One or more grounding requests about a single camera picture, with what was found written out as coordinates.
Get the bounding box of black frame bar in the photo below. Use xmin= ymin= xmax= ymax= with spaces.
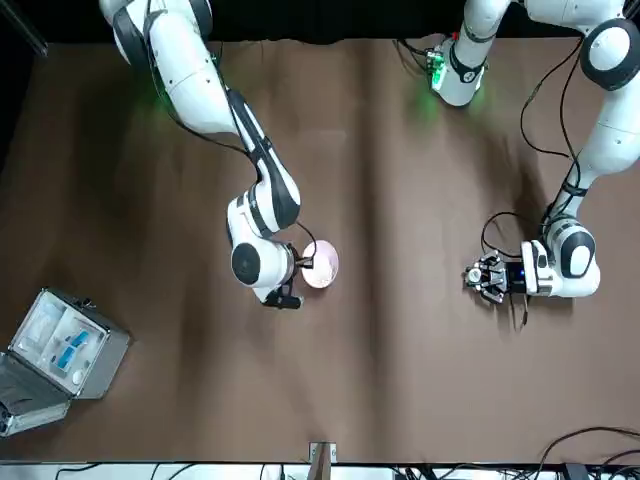
xmin=0 ymin=0 xmax=49 ymax=56

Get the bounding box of open silver metal case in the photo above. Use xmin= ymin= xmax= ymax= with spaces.
xmin=0 ymin=287 xmax=131 ymax=439

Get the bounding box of white gauze packet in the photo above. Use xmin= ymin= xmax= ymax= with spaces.
xmin=12 ymin=293 xmax=66 ymax=354

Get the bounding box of black cable on table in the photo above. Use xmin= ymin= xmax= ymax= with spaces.
xmin=539 ymin=425 xmax=640 ymax=467

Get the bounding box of black base cable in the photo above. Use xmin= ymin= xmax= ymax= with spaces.
xmin=394 ymin=38 xmax=436 ymax=76

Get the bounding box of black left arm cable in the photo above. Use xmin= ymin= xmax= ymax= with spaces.
xmin=481 ymin=44 xmax=586 ymax=332

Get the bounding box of aluminium frame post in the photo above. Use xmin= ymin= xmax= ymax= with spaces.
xmin=307 ymin=439 xmax=339 ymax=480

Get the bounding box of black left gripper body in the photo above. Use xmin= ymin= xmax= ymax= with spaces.
xmin=503 ymin=258 xmax=525 ymax=295

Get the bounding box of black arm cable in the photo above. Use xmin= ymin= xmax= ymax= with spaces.
xmin=481 ymin=44 xmax=586 ymax=332
xmin=144 ymin=29 xmax=317 ymax=269

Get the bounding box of pink bowl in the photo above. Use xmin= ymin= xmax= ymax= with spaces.
xmin=301 ymin=238 xmax=341 ymax=290

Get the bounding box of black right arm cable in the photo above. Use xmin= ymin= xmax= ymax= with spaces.
xmin=144 ymin=29 xmax=317 ymax=269

